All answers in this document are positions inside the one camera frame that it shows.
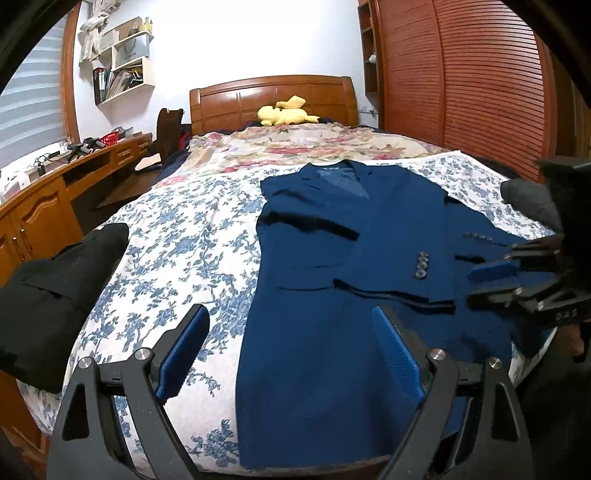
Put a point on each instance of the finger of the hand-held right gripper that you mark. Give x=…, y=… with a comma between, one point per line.
x=508, y=300
x=489, y=271

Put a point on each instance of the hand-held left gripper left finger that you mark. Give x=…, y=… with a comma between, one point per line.
x=182, y=350

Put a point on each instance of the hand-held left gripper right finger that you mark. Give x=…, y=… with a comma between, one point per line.
x=399, y=355

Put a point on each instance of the navy blue suit jacket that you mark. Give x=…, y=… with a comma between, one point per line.
x=323, y=323

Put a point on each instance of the person's right hand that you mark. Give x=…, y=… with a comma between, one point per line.
x=575, y=344

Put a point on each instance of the dark grey garment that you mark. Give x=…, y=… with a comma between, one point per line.
x=526, y=198

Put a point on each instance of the brown wooden door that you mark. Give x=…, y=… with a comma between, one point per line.
x=575, y=115

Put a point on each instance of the blue floral bed sheet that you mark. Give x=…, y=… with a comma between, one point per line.
x=184, y=240

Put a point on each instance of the black folded garment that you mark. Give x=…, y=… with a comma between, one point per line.
x=46, y=300

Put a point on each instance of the wooden louvered wardrobe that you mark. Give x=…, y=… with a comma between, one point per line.
x=485, y=69

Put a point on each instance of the wooden desk with cabinets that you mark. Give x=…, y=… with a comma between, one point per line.
x=37, y=217

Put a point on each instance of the dark brown chair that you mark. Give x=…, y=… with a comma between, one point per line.
x=166, y=129

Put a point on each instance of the red floral quilt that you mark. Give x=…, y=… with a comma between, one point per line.
x=277, y=147

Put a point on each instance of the red basket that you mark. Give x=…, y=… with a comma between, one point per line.
x=110, y=138

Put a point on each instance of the black device on desk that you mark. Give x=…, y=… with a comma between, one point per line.
x=83, y=148

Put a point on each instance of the wooden bed headboard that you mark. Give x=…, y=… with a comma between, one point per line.
x=221, y=101

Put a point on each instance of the yellow plush toy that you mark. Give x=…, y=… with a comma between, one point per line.
x=286, y=115

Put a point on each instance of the row of books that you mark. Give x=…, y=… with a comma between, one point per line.
x=115, y=83

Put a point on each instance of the grey striped window blind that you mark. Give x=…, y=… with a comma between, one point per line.
x=27, y=115

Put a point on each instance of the white paper bag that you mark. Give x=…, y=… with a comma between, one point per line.
x=131, y=53

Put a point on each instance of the white hanging cloth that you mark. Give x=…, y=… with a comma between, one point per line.
x=94, y=32

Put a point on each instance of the white wall shelf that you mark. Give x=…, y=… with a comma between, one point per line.
x=147, y=74

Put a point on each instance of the wooden window frame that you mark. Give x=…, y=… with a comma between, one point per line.
x=69, y=83

